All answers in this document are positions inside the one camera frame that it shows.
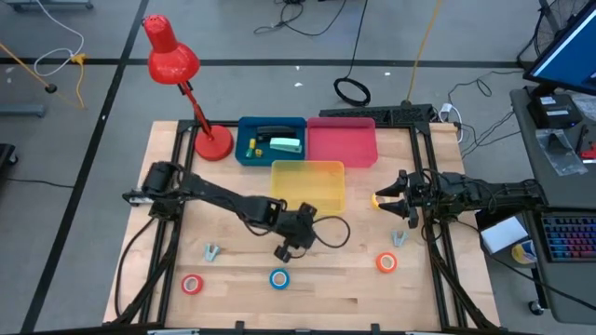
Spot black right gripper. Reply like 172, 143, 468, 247
375, 170, 440, 218

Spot mint green stapler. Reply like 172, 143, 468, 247
268, 136, 304, 155

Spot black stapler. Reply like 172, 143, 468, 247
255, 124, 300, 140

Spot orange tape roll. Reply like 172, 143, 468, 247
374, 251, 399, 275

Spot red tape roll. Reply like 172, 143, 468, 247
181, 273, 205, 296

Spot yellow translucent tray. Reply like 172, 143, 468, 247
269, 159, 347, 218

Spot pink plastic tray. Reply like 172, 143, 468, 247
305, 115, 380, 169

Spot black perforated box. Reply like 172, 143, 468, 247
318, 102, 435, 127

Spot blue plastic tray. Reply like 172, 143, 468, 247
235, 115, 308, 168

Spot white box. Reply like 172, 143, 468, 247
479, 215, 530, 255

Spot clear plastic bag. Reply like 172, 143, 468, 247
535, 128, 589, 179

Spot backlit rainbow keyboard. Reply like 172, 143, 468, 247
541, 213, 596, 264

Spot black mini computer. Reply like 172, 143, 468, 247
527, 94, 584, 131

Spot dark grey keyboard desk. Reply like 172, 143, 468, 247
474, 204, 596, 326

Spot red desk lamp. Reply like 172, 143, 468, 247
142, 13, 236, 163

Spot computer monitor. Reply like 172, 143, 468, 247
523, 0, 596, 98

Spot black floor fan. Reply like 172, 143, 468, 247
516, 0, 593, 71

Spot black floor stand foot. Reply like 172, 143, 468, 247
0, 142, 20, 169

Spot grey floor bar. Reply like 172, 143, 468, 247
0, 103, 47, 118

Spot grey cart base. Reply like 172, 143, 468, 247
7, 0, 95, 12

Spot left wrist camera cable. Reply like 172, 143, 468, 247
297, 214, 352, 258

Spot black hanging cable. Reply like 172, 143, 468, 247
332, 0, 373, 108

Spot tangled black cables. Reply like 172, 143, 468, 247
446, 68, 527, 159

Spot black aluminium table frame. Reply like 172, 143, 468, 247
109, 118, 502, 335

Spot thick yellow hanging cable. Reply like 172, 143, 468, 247
406, 0, 443, 104

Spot long black floor cable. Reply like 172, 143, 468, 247
481, 253, 596, 312

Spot black arm base cable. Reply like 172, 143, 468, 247
114, 216, 157, 320

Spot white floor cable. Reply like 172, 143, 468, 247
34, 0, 88, 78

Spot yellow floor cable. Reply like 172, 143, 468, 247
0, 40, 88, 109

